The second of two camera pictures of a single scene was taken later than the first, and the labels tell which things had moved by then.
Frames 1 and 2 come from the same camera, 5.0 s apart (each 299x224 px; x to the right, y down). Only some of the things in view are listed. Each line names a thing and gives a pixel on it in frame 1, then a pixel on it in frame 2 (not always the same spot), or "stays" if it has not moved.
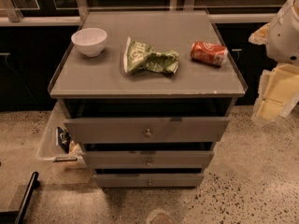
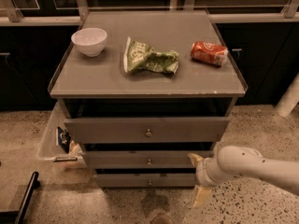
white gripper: x=284 y=36 → x=203 y=174
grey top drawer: x=165 y=130 stays
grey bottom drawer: x=149 y=180 stays
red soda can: x=209 y=53 stays
